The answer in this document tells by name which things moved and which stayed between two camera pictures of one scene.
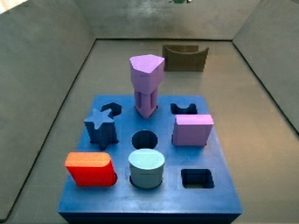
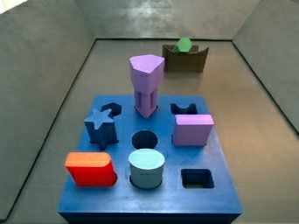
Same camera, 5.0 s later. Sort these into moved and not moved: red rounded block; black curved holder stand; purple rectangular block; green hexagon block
Moved: green hexagon block
Not moved: purple rectangular block; black curved holder stand; red rounded block
